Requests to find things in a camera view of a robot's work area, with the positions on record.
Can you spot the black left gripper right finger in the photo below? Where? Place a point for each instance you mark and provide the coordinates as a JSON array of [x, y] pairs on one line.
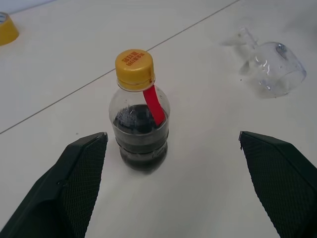
[[280, 188]]

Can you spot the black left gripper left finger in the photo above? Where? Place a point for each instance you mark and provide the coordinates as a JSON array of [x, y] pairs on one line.
[[62, 193]]

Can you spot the cola bottle with red label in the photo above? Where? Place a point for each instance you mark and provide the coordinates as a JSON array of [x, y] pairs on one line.
[[141, 148]]

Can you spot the yellow tape roll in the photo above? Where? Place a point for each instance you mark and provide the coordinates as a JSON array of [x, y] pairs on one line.
[[7, 32]]

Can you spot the yellow bottle cap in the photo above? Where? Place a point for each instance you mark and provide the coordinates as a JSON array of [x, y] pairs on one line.
[[133, 63]]

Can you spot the clear wine glass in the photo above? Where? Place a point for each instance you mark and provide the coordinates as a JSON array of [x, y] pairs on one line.
[[272, 72]]

